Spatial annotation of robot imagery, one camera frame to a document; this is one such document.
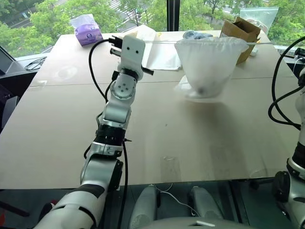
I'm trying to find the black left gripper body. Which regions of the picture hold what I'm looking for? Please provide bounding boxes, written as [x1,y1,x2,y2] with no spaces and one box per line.
[108,35,125,57]

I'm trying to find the bin with white plastic liner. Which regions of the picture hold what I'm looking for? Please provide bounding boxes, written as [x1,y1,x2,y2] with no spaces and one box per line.
[174,37,250,104]

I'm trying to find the clear plastic bag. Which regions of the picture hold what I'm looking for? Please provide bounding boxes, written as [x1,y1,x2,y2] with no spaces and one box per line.
[239,7,279,34]

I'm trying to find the blue fluffy towel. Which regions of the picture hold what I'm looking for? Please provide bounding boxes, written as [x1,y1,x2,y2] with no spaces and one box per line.
[183,30,214,41]

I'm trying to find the purple tissue pack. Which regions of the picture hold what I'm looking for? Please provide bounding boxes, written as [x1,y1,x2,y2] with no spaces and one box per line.
[70,14,104,47]

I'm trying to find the white flat sheet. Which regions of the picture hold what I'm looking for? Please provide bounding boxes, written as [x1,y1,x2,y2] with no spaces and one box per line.
[135,24,183,72]

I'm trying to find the brown cardboard box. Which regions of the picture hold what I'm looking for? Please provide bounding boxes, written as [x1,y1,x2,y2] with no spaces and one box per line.
[219,16,262,65]

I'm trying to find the black window mullion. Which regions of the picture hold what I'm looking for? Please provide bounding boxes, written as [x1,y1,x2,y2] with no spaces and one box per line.
[165,0,180,32]

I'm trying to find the black angled monitor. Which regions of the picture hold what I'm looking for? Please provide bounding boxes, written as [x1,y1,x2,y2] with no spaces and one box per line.
[0,46,26,75]

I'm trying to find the grey rounded robot leg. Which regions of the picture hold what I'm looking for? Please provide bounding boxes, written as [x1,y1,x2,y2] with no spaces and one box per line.
[130,186,158,229]
[190,186,224,220]

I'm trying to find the silver robot torso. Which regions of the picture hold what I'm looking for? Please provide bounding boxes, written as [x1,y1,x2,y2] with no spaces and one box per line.
[142,216,242,229]

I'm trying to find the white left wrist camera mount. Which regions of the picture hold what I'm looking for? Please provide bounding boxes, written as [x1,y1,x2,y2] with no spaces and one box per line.
[118,35,146,80]

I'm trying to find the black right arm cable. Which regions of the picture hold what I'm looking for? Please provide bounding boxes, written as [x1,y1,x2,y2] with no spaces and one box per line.
[268,35,305,131]

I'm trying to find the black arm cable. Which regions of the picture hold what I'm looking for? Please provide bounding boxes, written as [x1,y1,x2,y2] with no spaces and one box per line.
[88,37,130,229]
[268,35,305,131]

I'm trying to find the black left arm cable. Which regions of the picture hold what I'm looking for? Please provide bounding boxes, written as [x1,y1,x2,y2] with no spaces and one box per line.
[88,37,130,229]

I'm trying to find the tangled black cables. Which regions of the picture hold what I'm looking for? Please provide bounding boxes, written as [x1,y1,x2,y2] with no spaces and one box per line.
[24,56,48,71]

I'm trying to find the thin white cable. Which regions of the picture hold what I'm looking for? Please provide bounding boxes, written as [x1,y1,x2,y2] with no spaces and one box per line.
[154,183,199,217]

